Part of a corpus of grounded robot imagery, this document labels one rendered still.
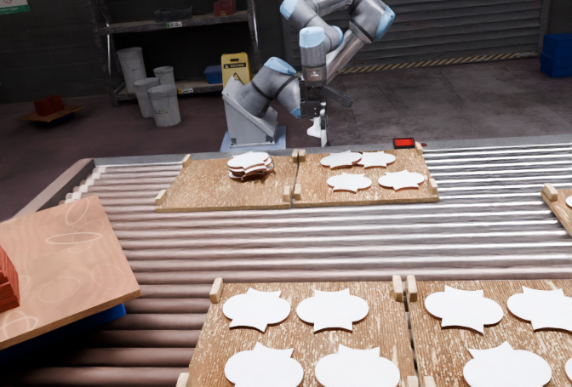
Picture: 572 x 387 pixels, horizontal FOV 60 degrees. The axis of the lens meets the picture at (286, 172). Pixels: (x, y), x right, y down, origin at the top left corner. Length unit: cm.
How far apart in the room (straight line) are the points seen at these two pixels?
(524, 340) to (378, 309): 27
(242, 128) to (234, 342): 116
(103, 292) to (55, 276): 14
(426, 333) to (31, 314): 74
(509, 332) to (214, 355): 55
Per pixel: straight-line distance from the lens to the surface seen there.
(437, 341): 101
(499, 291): 114
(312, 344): 100
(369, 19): 192
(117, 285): 107
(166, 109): 516
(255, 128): 202
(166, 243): 140
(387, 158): 166
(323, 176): 158
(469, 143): 187
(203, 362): 100
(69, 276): 115
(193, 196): 157
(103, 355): 112
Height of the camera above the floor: 164
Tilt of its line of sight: 25 degrees down
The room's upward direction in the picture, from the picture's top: 6 degrees counter-clockwise
